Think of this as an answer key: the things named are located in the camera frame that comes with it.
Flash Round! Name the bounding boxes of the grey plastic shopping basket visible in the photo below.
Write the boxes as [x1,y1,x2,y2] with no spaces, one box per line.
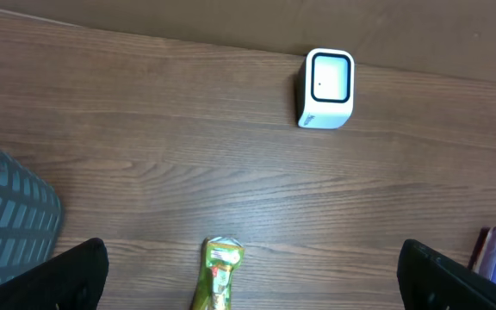
[0,149,64,285]

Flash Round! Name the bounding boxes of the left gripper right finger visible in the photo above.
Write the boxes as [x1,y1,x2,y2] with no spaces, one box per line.
[397,239,496,310]

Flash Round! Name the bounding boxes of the white barcode scanner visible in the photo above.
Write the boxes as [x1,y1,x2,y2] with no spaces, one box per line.
[296,48,355,129]

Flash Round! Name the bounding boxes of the green yellow snack pouch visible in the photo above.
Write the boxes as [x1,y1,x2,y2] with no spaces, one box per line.
[190,237,245,310]

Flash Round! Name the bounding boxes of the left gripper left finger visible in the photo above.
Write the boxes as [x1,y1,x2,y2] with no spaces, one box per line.
[0,238,109,310]

